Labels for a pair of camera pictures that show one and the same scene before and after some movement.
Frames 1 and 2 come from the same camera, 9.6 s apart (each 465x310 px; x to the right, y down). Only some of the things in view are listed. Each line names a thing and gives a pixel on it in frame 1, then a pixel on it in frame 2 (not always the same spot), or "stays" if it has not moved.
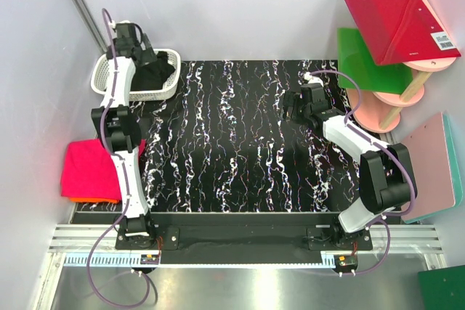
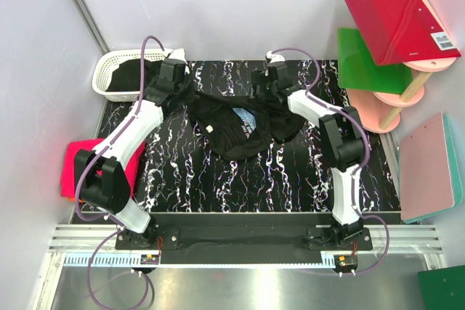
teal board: (457, 185) stays
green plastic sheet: (355, 60) stays
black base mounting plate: (244, 232) stays
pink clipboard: (434, 176) stays
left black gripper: (146, 55) -> (180, 89)
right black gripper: (290, 111) -> (259, 83)
